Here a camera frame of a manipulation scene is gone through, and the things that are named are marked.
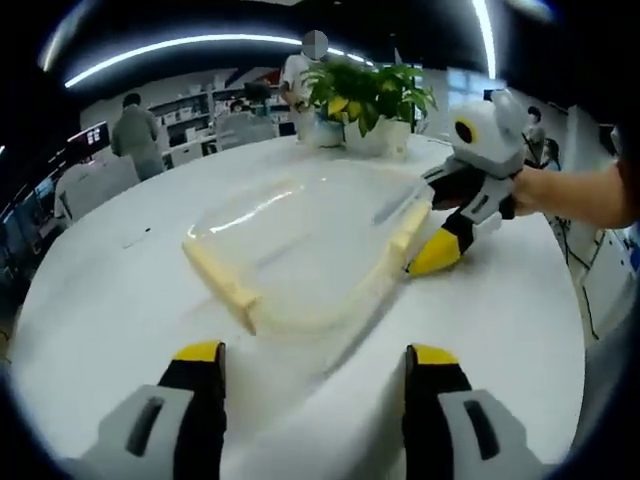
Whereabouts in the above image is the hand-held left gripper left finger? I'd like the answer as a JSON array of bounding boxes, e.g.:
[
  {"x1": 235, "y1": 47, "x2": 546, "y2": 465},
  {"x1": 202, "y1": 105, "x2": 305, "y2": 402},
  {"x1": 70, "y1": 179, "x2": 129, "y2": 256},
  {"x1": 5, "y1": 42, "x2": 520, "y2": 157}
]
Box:
[{"x1": 81, "y1": 339, "x2": 228, "y2": 480}]

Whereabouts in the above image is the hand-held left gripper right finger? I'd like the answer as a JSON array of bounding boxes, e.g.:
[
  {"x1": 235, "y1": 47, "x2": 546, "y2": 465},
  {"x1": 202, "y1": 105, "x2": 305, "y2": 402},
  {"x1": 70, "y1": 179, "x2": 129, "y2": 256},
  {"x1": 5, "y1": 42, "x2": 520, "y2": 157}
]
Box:
[{"x1": 401, "y1": 343, "x2": 552, "y2": 480}]

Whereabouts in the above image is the clear plastic zip bag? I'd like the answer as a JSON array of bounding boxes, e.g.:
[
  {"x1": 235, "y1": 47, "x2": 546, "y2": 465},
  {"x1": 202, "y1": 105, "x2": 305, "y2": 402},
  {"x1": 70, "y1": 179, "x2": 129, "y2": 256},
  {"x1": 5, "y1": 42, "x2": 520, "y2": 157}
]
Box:
[{"x1": 180, "y1": 163, "x2": 434, "y2": 337}]

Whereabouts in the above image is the person's right hand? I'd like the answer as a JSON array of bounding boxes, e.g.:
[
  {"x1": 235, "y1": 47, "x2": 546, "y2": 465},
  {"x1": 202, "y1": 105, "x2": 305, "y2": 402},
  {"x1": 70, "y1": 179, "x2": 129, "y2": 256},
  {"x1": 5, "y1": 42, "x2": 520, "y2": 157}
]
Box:
[{"x1": 510, "y1": 168, "x2": 552, "y2": 218}]

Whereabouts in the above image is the green potted plant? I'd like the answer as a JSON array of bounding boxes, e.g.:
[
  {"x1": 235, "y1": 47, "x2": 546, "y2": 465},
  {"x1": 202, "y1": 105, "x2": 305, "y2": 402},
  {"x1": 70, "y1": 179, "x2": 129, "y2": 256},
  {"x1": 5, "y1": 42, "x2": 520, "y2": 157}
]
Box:
[{"x1": 298, "y1": 60, "x2": 440, "y2": 160}]

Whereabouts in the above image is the white office chair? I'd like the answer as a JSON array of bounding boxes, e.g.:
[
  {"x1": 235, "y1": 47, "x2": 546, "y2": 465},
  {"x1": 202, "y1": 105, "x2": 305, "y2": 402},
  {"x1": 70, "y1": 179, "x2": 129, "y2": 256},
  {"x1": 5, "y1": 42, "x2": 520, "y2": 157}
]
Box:
[{"x1": 52, "y1": 161, "x2": 110, "y2": 222}]

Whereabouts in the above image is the storage shelf with boxes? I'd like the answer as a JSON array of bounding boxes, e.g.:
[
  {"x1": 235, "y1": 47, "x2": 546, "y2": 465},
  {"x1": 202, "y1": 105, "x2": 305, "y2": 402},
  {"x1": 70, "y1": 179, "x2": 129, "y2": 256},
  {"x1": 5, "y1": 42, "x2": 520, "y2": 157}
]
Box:
[{"x1": 148, "y1": 74, "x2": 217, "y2": 154}]

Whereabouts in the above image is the long ceiling light strip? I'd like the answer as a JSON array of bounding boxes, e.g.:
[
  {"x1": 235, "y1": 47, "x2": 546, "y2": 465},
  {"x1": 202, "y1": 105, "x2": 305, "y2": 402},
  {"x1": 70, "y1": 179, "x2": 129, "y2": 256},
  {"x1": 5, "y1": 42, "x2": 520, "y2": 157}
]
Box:
[{"x1": 63, "y1": 34, "x2": 302, "y2": 90}]

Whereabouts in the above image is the black cable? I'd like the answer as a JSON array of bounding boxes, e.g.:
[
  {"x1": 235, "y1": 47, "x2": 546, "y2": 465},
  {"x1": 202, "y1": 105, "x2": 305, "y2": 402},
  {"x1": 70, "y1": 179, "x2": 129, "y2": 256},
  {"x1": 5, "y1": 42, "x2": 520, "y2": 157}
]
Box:
[{"x1": 546, "y1": 213, "x2": 602, "y2": 342}]

